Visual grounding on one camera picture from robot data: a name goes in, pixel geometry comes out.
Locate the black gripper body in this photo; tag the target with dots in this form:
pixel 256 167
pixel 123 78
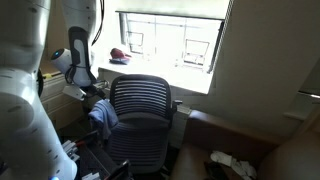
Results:
pixel 96 89

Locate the light blue shirt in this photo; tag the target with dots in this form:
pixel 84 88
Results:
pixel 104 116

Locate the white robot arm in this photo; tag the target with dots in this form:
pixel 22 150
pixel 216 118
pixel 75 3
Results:
pixel 29 144

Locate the black robot base tray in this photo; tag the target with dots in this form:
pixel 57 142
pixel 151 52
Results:
pixel 93 162

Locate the black mesh office chair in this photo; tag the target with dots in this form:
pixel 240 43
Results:
pixel 145 154

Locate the white cloth on couch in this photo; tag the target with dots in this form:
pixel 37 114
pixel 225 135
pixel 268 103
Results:
pixel 242 168

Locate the brown leather couch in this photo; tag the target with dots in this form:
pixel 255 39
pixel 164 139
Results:
pixel 274 157

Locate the light wood dresser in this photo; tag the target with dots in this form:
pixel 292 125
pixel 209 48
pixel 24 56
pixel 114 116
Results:
pixel 60 108

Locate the blue cloth under cap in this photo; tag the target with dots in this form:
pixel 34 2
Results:
pixel 119 61

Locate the red cap on windowsill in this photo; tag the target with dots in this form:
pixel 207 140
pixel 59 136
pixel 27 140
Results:
pixel 119 54

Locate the yellow sticky note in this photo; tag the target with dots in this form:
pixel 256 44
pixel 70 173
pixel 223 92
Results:
pixel 47 76

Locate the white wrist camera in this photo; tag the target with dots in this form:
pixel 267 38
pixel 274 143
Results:
pixel 74 91

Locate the black window frame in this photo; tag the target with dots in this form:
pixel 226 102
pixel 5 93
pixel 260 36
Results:
pixel 178 41

